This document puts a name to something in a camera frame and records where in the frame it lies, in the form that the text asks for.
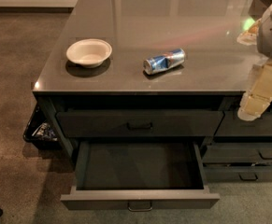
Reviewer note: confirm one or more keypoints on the crushed blue silver can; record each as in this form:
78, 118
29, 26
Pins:
164, 62

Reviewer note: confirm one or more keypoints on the white paper bowl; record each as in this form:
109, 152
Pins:
89, 53

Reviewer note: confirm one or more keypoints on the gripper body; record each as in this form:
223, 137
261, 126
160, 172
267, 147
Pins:
259, 93

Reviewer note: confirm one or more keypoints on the black bin with trash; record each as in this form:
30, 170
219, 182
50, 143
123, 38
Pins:
39, 133

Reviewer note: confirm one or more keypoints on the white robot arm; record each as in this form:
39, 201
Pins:
260, 34

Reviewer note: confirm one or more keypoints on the grey counter cabinet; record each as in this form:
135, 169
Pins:
161, 93

